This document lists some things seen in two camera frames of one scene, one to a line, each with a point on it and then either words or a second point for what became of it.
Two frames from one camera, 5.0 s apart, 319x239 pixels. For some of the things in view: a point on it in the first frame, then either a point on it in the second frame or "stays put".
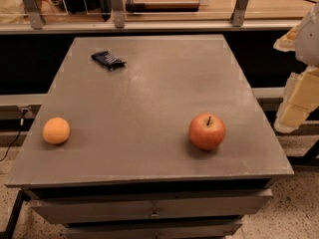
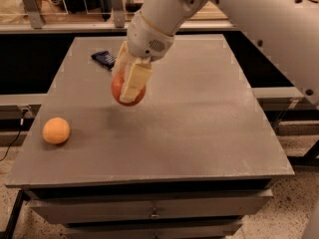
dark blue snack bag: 108,60 stays put
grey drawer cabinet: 129,168 stays put
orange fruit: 56,130 stays put
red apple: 207,130 -> 117,84
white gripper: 309,40 -> 146,37
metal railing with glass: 112,8 stays put
